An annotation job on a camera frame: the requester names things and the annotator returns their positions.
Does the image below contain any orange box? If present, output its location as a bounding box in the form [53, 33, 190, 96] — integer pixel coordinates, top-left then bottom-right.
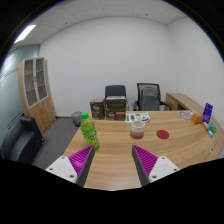
[190, 113, 205, 126]

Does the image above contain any white sticker sheet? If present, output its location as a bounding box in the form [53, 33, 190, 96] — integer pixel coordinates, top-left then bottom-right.
[125, 112, 151, 124]

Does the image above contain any flat round red coaster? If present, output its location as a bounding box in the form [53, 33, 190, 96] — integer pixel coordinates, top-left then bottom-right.
[156, 129, 170, 141]

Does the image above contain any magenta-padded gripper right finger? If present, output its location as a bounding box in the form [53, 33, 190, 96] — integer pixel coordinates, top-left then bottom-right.
[131, 144, 181, 187]

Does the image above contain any purple box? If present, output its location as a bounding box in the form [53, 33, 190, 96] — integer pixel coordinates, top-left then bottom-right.
[202, 102, 214, 124]

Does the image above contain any grey mesh office chair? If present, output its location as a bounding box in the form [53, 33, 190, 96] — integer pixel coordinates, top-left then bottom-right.
[133, 82, 173, 112]

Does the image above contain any rectangular ceiling light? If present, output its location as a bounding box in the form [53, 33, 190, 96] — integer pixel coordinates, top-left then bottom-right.
[13, 24, 37, 45]

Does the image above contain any grey mesh waste bin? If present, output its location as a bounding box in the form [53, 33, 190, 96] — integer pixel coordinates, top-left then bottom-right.
[70, 110, 84, 128]

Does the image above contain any black office chair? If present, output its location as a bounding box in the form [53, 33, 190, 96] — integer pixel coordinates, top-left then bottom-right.
[104, 84, 129, 112]

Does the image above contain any clear packet with round disc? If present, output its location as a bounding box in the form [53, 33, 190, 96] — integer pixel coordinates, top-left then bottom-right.
[178, 109, 195, 121]

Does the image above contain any black leather armchair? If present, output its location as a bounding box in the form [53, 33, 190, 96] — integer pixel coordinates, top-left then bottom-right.
[0, 115, 45, 164]

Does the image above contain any green box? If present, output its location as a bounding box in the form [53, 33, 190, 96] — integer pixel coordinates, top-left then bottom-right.
[207, 121, 218, 134]

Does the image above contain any small tan box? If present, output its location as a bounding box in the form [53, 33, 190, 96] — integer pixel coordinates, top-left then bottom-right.
[200, 121, 211, 132]

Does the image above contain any green drink bottle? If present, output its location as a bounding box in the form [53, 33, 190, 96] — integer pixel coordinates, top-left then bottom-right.
[79, 111, 101, 152]

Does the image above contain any small brown cardboard carton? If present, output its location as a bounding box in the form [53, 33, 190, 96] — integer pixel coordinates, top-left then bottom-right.
[89, 98, 106, 120]

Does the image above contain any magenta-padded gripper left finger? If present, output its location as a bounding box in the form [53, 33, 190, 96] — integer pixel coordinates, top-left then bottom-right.
[45, 144, 96, 188]

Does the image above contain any tall wooden shelf cabinet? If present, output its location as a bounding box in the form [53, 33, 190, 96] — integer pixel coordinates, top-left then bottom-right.
[18, 57, 57, 135]

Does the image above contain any white and brown ceramic cup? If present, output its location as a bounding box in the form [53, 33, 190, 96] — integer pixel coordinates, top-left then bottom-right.
[129, 119, 146, 140]

